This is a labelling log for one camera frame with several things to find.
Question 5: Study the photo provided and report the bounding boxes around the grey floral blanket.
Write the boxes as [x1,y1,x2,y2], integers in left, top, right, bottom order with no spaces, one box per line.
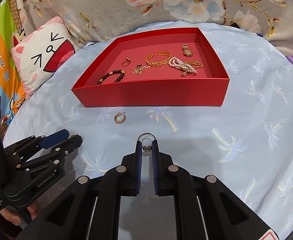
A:
[16,0,293,56]

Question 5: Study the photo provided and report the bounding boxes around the gold oval brooch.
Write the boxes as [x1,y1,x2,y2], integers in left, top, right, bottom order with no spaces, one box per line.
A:
[182,44,193,57]

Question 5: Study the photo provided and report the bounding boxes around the colourful cartoon bedsheet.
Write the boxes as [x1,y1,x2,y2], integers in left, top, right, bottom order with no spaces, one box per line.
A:
[0,0,26,134]

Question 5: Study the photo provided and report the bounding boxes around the light blue palm cloth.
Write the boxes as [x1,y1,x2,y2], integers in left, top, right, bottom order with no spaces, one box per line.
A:
[4,23,293,239]

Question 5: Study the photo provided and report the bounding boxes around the silver ring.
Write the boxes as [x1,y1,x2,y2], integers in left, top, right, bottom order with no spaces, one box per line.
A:
[137,132,157,152]

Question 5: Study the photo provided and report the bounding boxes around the white pearl bracelet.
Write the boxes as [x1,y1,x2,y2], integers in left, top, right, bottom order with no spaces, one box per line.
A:
[168,56,199,75]

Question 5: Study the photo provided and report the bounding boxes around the red cardboard box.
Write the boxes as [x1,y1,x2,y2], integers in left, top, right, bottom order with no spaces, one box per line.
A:
[72,27,230,107]

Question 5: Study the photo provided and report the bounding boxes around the gold clover chain bracelet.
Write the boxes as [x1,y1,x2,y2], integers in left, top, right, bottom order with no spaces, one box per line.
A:
[131,64,151,75]

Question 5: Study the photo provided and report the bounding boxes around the rose gold hoop earring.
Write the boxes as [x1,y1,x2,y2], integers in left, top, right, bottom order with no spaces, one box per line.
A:
[114,112,126,124]

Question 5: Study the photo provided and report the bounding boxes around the left hand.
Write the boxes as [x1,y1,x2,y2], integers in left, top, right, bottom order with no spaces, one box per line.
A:
[0,201,40,225]

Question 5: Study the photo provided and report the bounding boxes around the white cat face pillow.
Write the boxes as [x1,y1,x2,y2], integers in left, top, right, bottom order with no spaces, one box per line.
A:
[11,16,79,98]

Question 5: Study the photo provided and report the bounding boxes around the black bead bracelet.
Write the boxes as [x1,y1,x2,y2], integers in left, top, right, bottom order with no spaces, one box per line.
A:
[96,69,126,85]

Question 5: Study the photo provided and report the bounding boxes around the gold chain bangle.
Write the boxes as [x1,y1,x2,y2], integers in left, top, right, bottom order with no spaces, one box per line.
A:
[145,51,172,67]

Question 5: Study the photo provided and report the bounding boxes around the black object on blanket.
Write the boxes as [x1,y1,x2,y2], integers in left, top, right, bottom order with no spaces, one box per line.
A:
[231,23,240,29]

